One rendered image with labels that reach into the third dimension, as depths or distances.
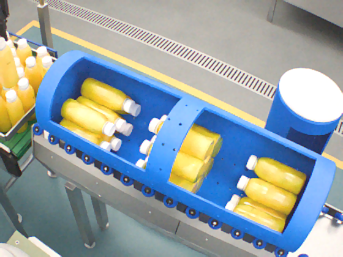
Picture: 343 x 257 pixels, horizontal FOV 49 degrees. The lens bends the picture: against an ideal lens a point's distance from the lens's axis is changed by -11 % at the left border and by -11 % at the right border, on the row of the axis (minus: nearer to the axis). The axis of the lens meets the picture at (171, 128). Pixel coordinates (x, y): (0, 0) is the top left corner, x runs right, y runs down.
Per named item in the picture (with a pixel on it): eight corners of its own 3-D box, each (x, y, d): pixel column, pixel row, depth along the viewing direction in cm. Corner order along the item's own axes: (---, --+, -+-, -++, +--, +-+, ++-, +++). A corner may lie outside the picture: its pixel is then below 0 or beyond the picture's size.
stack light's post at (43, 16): (69, 158, 246) (42, 8, 162) (64, 155, 247) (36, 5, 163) (73, 153, 248) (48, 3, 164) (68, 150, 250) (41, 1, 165)
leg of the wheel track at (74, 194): (91, 250, 208) (73, 192, 160) (82, 245, 210) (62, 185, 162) (97, 242, 212) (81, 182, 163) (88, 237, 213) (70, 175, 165)
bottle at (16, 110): (29, 120, 147) (21, 89, 135) (27, 133, 143) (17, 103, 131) (14, 120, 147) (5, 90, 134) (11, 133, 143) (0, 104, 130)
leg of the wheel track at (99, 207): (105, 232, 216) (92, 167, 168) (96, 226, 218) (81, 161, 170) (110, 224, 220) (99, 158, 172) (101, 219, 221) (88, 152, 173)
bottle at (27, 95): (21, 120, 147) (12, 90, 134) (27, 108, 151) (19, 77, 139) (36, 122, 147) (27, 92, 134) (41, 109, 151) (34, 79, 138)
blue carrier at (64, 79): (283, 266, 111) (316, 229, 89) (44, 145, 135) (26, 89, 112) (314, 193, 127) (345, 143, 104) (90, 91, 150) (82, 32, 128)
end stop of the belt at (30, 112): (8, 141, 134) (6, 136, 132) (7, 141, 134) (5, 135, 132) (73, 73, 157) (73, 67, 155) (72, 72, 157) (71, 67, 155)
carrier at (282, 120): (225, 203, 215) (258, 241, 201) (263, 84, 148) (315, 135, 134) (264, 178, 227) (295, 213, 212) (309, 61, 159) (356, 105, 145)
